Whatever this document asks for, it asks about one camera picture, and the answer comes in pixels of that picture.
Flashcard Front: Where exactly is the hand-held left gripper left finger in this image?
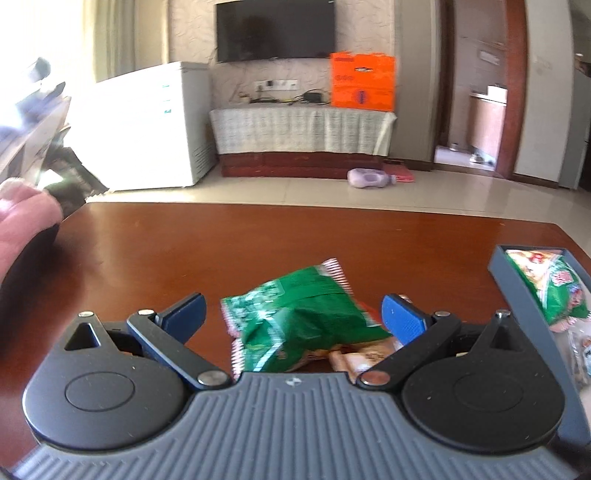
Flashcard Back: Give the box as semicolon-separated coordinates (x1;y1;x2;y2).
64;292;233;389

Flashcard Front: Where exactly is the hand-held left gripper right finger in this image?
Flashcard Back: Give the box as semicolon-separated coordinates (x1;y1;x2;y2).
360;293;513;387

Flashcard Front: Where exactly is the brown snack packet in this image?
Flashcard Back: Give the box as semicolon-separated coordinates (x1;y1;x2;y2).
329;336;408;384

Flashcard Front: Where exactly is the green striped-edge snack bag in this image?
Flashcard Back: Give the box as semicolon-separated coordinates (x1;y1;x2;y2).
221;258;393;374

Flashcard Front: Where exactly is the grey storage box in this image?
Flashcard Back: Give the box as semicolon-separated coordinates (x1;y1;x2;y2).
488;244;591;444

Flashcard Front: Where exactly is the person's right hand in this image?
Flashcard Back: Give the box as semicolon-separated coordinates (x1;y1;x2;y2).
0;178;64;280

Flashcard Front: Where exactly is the white chest freezer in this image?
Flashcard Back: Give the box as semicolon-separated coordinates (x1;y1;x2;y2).
69;61;216;192

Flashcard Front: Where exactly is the purple plastic bottle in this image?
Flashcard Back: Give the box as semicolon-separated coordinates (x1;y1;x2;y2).
347;168;397;190

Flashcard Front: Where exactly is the green red-print snack bag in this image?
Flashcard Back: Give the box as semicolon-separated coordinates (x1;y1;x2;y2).
503;248;591;330

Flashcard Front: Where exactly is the clear snack packet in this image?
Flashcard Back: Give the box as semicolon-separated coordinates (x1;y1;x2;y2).
549;318;591;395

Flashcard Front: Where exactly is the dark wooden tv cabinet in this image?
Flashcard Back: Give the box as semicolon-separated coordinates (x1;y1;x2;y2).
219;148;386;179

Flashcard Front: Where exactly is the wooden kitchen cabinet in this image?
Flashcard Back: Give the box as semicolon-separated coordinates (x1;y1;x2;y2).
468;92;509;149

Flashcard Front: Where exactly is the pale patterned table cloth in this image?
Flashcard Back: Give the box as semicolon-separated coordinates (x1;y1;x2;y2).
209;104;398;157

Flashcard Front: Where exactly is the orange cardboard box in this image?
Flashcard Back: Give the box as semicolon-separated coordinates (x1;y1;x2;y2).
329;52;397;112

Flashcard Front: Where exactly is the silver refrigerator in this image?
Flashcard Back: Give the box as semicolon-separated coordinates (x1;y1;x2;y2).
558;69;591;191

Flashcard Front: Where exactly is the white wall outlet strip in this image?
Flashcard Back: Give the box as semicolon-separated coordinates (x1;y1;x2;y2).
254;79;299;92

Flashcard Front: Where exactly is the black wall television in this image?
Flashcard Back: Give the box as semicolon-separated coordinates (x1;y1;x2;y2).
215;0;336;64

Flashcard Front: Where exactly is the brown wooden door frame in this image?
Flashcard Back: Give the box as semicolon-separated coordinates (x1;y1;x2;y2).
433;0;528;178

